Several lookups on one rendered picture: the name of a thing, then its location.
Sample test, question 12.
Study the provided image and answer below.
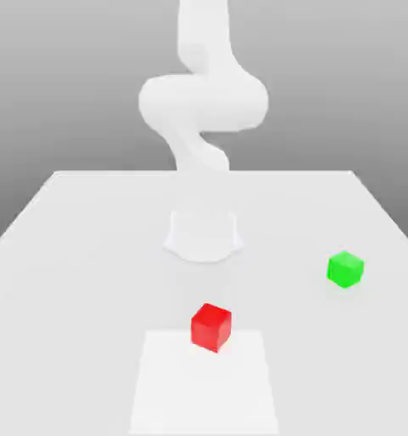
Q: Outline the small green cube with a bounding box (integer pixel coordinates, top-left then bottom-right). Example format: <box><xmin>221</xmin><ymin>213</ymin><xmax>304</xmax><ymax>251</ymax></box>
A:
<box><xmin>326</xmin><ymin>250</ymin><xmax>365</xmax><ymax>290</ymax></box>

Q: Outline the small red cube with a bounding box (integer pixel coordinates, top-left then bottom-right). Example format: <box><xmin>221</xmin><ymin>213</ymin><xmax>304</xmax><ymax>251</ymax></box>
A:
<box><xmin>190</xmin><ymin>302</ymin><xmax>233</xmax><ymax>354</ymax></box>

